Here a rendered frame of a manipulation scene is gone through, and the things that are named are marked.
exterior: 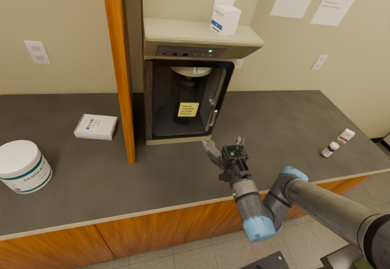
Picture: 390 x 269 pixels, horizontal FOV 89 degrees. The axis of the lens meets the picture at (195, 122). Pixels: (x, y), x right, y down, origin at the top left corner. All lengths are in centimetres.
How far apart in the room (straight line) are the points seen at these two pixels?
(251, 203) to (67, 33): 103
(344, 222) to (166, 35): 53
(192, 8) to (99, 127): 66
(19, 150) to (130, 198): 40
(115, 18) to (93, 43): 62
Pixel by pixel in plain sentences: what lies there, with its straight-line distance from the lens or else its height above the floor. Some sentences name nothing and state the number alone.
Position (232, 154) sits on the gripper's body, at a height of 122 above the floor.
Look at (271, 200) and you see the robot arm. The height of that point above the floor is 116.
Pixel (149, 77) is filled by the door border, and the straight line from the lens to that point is 69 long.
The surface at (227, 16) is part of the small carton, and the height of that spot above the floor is 156.
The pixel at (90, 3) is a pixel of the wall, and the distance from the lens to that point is 107.
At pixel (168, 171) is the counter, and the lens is 89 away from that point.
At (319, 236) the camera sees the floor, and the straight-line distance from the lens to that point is 224.
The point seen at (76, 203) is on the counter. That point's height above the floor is 94.
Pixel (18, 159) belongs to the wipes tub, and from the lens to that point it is 86.
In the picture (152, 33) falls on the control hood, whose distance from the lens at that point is 52.
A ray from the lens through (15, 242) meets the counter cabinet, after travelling 110.
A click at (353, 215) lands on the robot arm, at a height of 139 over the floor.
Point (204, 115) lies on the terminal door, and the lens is 85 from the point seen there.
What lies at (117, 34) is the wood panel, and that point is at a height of 150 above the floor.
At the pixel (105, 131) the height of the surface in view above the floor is 98.
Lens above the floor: 171
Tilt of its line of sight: 45 degrees down
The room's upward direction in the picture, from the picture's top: 13 degrees clockwise
